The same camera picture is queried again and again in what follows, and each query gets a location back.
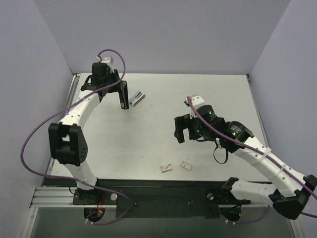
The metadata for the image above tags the blue and white stapler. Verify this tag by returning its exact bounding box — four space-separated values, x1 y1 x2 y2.
129 91 145 107

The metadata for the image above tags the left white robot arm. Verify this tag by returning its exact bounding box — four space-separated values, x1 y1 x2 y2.
48 57 129 204

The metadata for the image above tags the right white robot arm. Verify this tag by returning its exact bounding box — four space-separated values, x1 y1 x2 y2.
174 105 317 220

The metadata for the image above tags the open white staple box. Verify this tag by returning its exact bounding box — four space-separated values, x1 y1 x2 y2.
180 161 193 171

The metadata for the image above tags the staple box with red dot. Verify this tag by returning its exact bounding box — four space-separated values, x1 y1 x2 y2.
160 164 173 173

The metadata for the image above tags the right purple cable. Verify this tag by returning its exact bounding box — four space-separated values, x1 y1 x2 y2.
187 96 317 225

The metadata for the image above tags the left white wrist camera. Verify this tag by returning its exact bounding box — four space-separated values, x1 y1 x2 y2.
97 56 114 67

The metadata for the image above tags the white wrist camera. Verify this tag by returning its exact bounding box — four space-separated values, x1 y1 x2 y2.
97 56 114 67
184 95 205 109

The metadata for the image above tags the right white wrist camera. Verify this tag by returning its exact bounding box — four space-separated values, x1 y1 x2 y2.
184 95 205 109

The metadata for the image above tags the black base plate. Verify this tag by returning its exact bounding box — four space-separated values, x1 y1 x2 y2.
73 179 251 219

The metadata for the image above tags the aluminium frame rail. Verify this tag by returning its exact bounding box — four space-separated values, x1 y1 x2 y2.
29 73 117 209

